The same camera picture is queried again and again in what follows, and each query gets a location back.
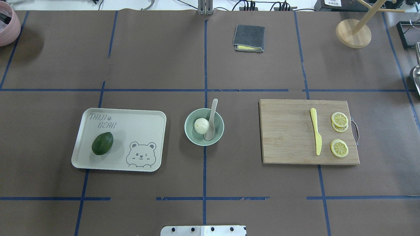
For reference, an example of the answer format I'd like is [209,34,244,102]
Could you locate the lemon slice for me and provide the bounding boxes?
[331,112,348,128]
[330,139,348,158]
[331,123,348,133]

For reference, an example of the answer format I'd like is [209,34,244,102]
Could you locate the green bowl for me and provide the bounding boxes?
[184,108,224,146]

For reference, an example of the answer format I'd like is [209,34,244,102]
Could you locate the aluminium frame post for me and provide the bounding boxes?
[198,0,214,15]

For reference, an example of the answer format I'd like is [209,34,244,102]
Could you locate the white steamed bun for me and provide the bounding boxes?
[194,118,210,135]

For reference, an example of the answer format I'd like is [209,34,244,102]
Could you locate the black box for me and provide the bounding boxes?
[314,0,368,12]

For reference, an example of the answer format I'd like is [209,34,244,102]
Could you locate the wooden mug tree stand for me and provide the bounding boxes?
[335,0,405,49]

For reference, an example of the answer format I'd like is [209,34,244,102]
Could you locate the top lemon slice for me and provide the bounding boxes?
[331,112,348,128]

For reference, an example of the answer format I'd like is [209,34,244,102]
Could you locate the grey folded cloth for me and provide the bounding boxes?
[233,24,265,53]

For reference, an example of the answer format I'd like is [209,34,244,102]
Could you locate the black glass rack tray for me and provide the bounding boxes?
[396,21,420,49]

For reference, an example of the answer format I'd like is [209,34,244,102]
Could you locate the yellow plastic knife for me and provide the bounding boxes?
[310,108,323,156]

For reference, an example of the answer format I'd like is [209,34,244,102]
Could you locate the pink bowl with ice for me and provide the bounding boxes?
[0,1,21,47]

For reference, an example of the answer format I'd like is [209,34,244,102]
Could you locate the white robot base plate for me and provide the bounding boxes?
[160,225,247,236]

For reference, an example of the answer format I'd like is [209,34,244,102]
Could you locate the cream bear tray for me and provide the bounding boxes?
[72,108,167,172]

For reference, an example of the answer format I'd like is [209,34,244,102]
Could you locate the white spoon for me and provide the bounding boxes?
[203,98,218,141]

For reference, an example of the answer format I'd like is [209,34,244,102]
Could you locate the lower lemon slice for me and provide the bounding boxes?
[331,123,348,133]

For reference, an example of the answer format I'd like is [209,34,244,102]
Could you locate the wooden cutting board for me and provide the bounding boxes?
[259,99,360,165]

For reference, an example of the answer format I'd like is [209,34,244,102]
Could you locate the green avocado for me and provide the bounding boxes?
[91,132,114,155]

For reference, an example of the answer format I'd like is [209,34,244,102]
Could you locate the metal scoop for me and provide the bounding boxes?
[410,42,420,95]

